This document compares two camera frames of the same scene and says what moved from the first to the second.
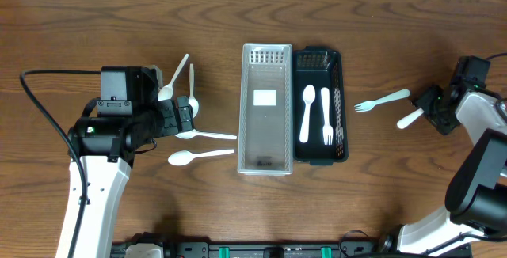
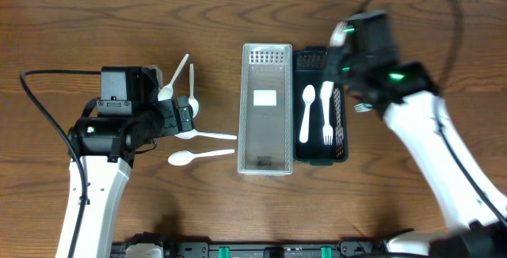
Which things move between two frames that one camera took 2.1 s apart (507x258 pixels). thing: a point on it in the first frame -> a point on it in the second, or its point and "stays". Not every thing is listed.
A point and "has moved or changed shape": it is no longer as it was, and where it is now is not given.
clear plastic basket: (265, 143) stays
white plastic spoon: (308, 96) stays
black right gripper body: (429, 100) -> (334, 70)
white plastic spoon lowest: (182, 157) stays
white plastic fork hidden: (401, 123) has moved or changed shape
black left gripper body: (171, 116) stays
